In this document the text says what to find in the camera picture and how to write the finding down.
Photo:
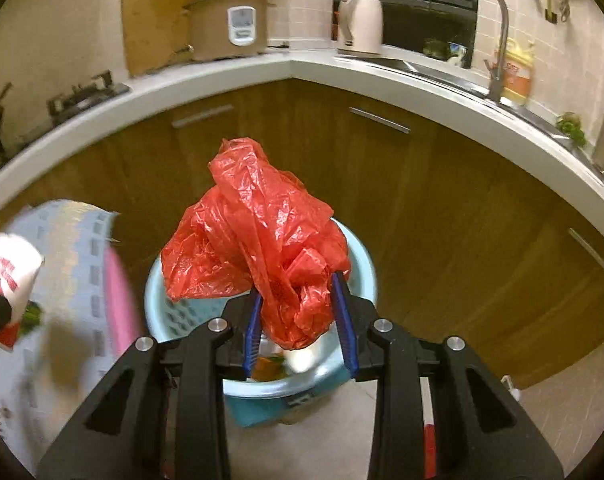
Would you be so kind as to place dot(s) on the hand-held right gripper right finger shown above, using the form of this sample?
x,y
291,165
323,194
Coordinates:
x,y
343,320

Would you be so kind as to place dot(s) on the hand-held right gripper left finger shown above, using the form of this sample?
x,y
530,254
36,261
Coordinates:
x,y
254,325

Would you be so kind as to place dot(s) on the light green plastic basket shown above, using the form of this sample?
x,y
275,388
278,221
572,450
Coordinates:
x,y
362,270

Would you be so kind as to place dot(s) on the white red paper cup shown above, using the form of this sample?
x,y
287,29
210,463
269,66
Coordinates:
x,y
12,265

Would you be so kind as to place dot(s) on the red plastic bag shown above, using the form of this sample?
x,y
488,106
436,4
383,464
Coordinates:
x,y
252,230

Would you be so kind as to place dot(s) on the patterned tablecloth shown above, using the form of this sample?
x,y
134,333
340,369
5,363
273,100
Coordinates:
x,y
67,260

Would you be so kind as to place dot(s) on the wooden cabinet door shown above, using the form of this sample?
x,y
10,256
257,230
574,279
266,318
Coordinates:
x,y
406,185
182,160
546,270

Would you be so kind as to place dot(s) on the black gas stove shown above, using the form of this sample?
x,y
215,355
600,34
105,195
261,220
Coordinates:
x,y
82,96

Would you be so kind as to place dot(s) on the steel sink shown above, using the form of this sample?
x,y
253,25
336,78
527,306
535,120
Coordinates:
x,y
461,82

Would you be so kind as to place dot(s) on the beige rice cooker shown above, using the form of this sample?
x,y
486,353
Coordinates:
x,y
217,30

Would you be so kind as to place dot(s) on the white electric kettle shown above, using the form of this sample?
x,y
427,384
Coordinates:
x,y
359,22

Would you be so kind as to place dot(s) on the green leafy vegetable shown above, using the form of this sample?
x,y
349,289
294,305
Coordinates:
x,y
572,129

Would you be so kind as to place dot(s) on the yellow detergent bottle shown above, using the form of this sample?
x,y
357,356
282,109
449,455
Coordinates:
x,y
519,72

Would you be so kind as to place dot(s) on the wooden cutting board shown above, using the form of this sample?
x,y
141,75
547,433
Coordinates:
x,y
152,20

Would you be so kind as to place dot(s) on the metal sink faucet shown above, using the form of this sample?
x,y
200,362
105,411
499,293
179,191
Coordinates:
x,y
499,35

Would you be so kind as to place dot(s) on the dark window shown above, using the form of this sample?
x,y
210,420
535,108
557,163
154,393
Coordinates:
x,y
411,0

